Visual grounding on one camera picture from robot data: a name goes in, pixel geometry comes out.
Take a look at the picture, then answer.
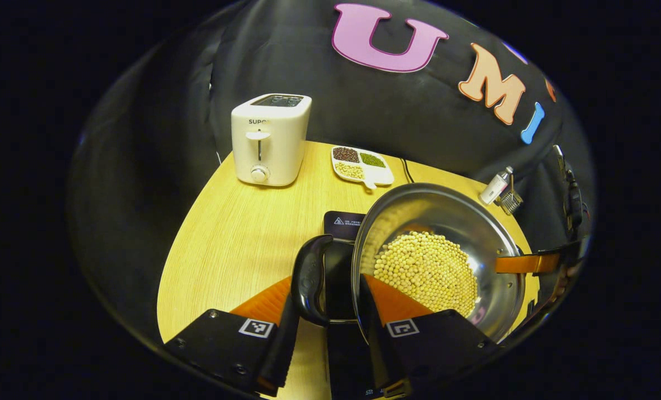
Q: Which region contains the white toaster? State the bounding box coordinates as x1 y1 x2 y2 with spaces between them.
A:
231 93 313 187

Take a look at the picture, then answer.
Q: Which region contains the stainless steel pot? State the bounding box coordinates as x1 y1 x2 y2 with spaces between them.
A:
291 183 527 344

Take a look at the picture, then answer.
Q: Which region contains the black camera stand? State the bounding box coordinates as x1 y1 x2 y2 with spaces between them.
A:
553 144 587 234

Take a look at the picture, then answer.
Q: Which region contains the white plastic bottle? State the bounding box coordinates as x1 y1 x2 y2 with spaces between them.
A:
478 166 514 205

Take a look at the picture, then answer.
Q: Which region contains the pile of soybeans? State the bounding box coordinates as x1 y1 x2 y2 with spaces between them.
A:
373 231 479 318

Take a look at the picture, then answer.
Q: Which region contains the white divided bean dish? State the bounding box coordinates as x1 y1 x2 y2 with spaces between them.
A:
330 146 395 191

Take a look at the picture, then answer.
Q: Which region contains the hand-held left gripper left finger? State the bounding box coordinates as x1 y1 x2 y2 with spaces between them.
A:
164 276 301 398

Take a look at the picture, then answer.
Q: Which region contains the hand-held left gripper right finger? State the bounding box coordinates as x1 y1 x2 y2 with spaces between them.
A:
358 273 500 399

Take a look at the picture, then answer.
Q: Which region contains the black induction cooktop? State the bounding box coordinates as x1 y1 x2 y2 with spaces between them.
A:
323 211 389 400

